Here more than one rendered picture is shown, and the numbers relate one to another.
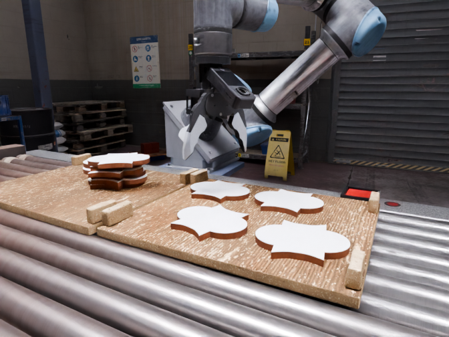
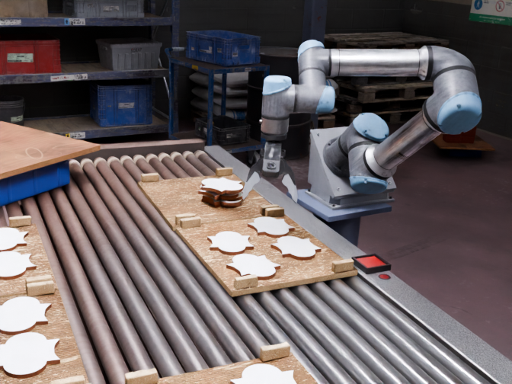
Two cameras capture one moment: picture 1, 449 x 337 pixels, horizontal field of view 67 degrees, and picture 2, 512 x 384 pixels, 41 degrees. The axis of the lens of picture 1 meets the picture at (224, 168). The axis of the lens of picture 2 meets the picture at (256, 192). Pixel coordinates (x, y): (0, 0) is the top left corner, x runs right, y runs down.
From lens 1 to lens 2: 142 cm
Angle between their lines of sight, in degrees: 36
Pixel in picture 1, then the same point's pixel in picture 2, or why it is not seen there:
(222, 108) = not seen: hidden behind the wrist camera
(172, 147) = (312, 174)
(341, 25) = (431, 104)
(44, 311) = (128, 254)
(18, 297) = (123, 246)
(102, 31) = not seen: outside the picture
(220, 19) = (272, 112)
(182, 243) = (201, 248)
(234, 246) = (221, 257)
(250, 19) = (303, 109)
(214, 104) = not seen: hidden behind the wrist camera
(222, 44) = (273, 128)
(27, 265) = (136, 235)
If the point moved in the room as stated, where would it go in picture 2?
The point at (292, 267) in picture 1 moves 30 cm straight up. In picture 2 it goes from (228, 273) to (233, 157)
